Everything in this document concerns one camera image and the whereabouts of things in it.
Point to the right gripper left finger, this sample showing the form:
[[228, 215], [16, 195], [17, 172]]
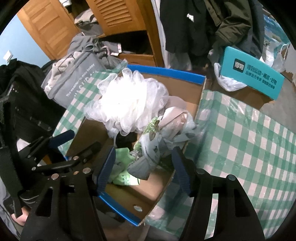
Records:
[[89, 182]]

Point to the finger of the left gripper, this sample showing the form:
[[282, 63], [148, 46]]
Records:
[[61, 139], [90, 151]]

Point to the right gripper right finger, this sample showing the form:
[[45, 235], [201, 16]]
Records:
[[196, 183]]

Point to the dark knitted beanie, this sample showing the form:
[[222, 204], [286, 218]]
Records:
[[126, 141]]

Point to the light green cloth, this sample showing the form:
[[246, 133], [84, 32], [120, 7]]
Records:
[[119, 174]]

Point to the small grey cloth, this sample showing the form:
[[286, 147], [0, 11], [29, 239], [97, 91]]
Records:
[[142, 167]]

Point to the white mesh bath pouf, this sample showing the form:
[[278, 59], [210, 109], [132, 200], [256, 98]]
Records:
[[127, 103]]

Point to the green glitter fabric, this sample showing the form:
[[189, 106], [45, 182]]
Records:
[[152, 127]]

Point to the grey towel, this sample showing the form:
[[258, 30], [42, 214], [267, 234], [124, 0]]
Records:
[[175, 101]]

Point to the person's left hand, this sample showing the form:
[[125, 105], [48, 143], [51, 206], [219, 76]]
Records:
[[21, 219]]

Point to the green checkered tablecloth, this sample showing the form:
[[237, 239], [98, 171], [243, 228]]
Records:
[[234, 138]]

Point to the blue-rimmed cardboard box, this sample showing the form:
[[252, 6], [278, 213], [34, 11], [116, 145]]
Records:
[[135, 203]]

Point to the grey laundry bag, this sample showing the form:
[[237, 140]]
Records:
[[86, 55]]

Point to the brown cardboard box on floor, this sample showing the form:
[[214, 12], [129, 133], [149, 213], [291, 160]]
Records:
[[247, 95]]

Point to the white plastic bag under box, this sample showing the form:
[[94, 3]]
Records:
[[227, 83]]

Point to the teal shoe box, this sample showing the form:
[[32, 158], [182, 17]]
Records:
[[245, 68]]

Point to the wooden louvered wardrobe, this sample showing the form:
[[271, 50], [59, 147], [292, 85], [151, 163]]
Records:
[[132, 24]]

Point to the black hanging coat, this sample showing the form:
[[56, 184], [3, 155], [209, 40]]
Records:
[[185, 24]]

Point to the blue white plastic bag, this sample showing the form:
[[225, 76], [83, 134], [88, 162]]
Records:
[[275, 45]]

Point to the olive green hanging jacket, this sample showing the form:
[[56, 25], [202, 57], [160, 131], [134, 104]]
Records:
[[230, 24]]

